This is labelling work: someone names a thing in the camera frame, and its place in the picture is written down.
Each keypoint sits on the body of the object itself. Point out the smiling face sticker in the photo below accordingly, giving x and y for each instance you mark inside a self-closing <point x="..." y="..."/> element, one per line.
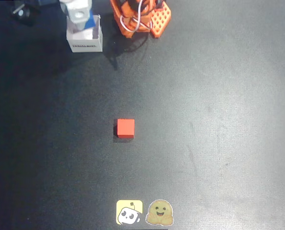
<point x="159" y="212"/>

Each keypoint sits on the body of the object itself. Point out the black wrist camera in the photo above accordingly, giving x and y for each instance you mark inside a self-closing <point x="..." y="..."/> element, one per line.
<point x="23" y="13"/>

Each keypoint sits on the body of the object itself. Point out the white cardboard box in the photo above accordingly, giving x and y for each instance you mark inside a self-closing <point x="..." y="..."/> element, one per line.
<point x="85" y="44"/>

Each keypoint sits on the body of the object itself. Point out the red cube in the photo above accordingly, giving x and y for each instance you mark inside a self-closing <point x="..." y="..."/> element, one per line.
<point x="125" y="128"/>

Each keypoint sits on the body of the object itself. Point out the yellow robot sticker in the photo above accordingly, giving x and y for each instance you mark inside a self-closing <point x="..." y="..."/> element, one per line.
<point x="129" y="212"/>

